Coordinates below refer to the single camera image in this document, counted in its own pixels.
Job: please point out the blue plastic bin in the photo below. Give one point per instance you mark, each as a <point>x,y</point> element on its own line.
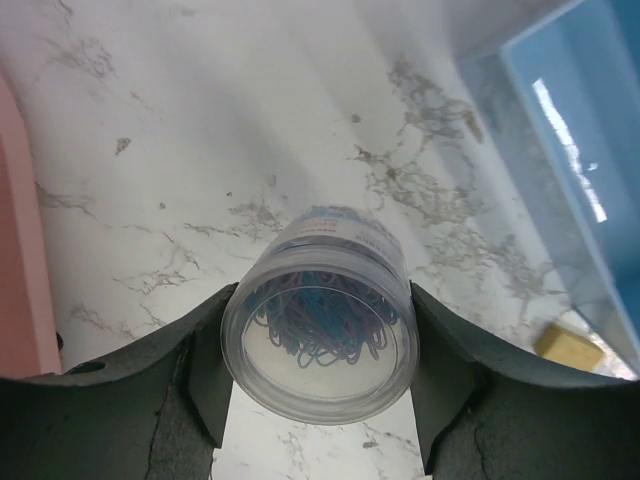
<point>559,93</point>

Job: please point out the small blue cup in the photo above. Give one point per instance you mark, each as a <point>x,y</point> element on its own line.
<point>322,329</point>

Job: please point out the small yellow eraser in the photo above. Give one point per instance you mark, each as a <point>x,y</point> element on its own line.
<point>566,347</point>

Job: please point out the pink two-tier shelf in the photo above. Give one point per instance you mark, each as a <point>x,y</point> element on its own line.
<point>28,333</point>

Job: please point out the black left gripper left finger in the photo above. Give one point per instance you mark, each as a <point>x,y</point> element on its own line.
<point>153,409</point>

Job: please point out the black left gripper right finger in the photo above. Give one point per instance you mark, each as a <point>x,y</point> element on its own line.
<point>486,409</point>

